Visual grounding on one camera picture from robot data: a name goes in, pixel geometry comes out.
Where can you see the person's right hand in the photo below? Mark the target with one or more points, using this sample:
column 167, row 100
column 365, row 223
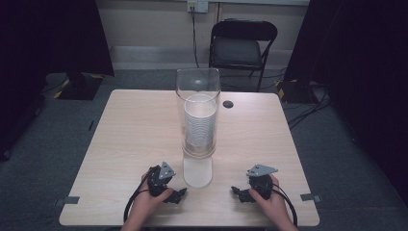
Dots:
column 272, row 205

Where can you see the person's left hand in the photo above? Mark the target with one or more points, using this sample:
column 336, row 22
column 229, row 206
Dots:
column 146, row 205

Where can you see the white wall socket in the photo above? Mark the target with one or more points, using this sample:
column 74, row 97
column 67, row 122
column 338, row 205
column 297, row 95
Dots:
column 198, row 5

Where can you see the black table grommet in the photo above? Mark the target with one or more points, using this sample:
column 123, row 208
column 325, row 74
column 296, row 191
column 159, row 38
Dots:
column 228, row 104

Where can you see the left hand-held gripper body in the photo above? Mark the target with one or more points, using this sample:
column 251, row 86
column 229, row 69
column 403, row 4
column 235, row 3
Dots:
column 158, row 183

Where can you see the black curtain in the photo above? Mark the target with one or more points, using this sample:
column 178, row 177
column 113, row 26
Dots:
column 362, row 80
column 48, row 35

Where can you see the grey tape strip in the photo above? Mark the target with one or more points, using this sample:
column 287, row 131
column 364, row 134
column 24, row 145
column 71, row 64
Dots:
column 310, row 197
column 68, row 200

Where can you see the black stand base yellow tape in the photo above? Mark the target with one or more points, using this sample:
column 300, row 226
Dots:
column 293, row 91
column 80, row 86

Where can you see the black folding chair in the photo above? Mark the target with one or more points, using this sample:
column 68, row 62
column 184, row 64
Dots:
column 237, row 51

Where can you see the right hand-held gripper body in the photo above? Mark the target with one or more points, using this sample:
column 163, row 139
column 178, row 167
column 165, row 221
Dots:
column 261, row 181

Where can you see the white dispenser base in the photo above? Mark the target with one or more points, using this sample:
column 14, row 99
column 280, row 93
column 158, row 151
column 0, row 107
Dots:
column 197, row 173

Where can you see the clear tube cup dispenser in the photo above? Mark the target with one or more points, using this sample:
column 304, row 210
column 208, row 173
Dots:
column 198, row 80

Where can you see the stack of white paper cups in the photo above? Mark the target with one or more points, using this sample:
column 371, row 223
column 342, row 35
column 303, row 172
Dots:
column 200, row 123

